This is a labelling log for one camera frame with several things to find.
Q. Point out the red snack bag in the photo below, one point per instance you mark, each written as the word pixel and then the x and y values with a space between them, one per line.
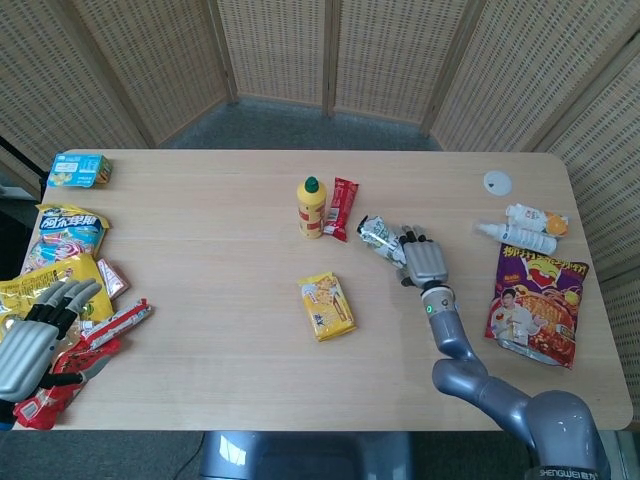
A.
pixel 45 405

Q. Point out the small green white packet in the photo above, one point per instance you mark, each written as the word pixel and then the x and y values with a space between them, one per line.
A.
pixel 375 235

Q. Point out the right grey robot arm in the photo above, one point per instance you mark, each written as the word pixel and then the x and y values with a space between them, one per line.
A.
pixel 500 395

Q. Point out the white bottle orange label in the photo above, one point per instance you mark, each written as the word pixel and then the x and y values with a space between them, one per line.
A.
pixel 530 215

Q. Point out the long red white wrapper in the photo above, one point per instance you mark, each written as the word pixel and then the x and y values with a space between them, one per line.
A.
pixel 120 320

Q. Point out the yellow chips bag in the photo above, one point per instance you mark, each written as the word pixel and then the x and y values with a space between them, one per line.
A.
pixel 35 287

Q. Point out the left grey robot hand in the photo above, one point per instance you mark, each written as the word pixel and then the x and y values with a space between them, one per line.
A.
pixel 25 350

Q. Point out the small brown white packet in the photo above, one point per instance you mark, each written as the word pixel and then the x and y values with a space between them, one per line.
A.
pixel 116 280

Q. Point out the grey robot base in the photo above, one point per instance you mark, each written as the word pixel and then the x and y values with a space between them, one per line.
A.
pixel 300 457

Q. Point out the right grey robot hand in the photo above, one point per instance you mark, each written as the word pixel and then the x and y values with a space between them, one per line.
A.
pixel 427 262

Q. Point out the yellow bottle green cap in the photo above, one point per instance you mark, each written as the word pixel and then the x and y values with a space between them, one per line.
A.
pixel 311 210

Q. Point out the blue green carton box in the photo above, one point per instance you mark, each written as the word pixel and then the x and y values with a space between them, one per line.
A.
pixel 77 171

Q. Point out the white spray bottle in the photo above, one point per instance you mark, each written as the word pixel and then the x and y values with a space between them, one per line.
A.
pixel 525 237

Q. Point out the red snack packet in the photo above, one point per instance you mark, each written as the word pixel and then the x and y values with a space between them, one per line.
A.
pixel 340 207

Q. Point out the blue yellow candy bag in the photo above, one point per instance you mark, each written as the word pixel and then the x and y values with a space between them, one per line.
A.
pixel 67 227

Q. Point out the purple red noodle bag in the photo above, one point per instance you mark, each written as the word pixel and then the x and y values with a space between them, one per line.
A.
pixel 537 305

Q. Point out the yellow cracker packet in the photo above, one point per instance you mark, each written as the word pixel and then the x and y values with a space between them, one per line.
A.
pixel 327 307

